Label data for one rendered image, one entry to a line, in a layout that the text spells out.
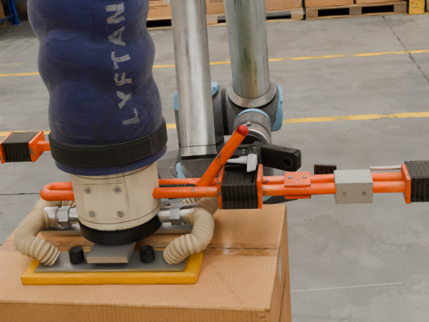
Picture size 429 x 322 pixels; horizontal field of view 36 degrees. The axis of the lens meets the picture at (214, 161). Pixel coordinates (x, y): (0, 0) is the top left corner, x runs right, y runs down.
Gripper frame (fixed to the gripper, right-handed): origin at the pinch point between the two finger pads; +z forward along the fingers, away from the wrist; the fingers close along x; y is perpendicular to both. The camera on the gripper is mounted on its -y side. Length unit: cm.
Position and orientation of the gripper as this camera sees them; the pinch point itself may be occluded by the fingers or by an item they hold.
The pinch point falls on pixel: (253, 186)
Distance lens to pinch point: 130.5
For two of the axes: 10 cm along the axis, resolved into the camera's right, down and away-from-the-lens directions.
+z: -1.1, 3.9, -9.2
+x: -0.8, -9.2, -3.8
